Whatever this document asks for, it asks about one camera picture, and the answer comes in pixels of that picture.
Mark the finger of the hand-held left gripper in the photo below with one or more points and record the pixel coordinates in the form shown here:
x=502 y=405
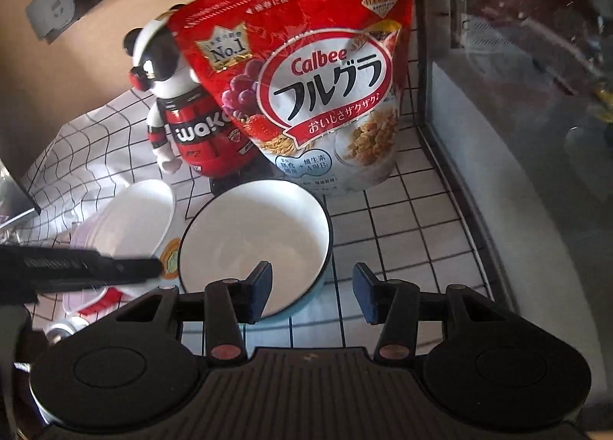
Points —
x=96 y=267

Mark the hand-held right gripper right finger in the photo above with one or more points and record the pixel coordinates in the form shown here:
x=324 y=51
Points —
x=366 y=291

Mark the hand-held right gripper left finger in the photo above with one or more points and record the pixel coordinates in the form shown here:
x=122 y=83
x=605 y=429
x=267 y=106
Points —
x=261 y=288

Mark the blue bowl white inside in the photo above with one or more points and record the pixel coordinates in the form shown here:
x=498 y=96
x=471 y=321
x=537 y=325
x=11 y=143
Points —
x=249 y=234

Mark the black grid white tablecloth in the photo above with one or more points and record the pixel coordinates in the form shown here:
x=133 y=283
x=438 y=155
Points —
x=407 y=239

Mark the shiny metal appliance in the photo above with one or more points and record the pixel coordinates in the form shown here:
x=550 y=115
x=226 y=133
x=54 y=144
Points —
x=14 y=191

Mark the red black bear figurine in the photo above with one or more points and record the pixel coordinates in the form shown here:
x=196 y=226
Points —
x=191 y=119

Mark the red cereal bag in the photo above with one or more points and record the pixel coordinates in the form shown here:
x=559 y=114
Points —
x=306 y=38

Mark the dark glass door appliance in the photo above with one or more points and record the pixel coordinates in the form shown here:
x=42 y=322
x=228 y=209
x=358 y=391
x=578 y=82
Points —
x=527 y=86

